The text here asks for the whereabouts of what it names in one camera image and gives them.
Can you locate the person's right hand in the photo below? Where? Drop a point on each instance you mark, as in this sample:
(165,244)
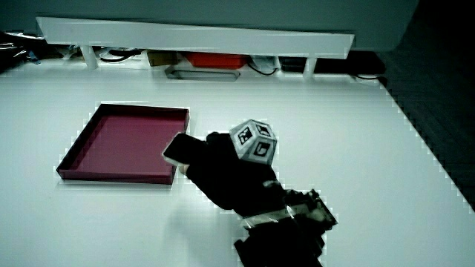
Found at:
(226,178)

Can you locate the black white eraser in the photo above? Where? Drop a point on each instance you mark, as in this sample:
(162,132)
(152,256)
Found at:
(182,149)

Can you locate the maroon shallow tray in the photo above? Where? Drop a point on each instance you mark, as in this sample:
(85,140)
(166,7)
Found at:
(126,146)

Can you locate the red box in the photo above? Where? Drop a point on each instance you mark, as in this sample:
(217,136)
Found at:
(216,59)

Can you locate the brown box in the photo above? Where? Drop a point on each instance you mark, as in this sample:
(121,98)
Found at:
(162,58)

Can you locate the white desk shelf riser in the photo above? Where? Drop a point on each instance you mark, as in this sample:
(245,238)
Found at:
(193,37)

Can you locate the black device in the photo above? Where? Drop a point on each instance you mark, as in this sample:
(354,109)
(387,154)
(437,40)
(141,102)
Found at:
(349,63)

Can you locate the black cluttered equipment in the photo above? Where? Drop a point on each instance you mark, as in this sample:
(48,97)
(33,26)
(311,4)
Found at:
(16,50)

